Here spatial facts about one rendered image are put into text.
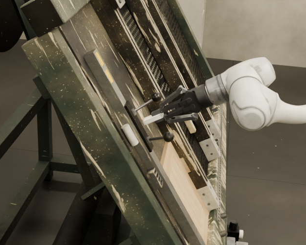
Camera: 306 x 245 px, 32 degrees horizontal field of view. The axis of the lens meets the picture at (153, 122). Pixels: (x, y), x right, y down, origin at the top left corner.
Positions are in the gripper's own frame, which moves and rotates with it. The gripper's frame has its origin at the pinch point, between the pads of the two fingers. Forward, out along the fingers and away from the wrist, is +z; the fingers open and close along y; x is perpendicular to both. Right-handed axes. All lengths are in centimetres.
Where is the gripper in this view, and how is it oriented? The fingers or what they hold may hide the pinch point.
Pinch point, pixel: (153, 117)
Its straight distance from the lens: 177.6
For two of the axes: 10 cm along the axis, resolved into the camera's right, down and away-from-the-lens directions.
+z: -8.8, 3.7, 2.9
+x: 1.3, -4.2, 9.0
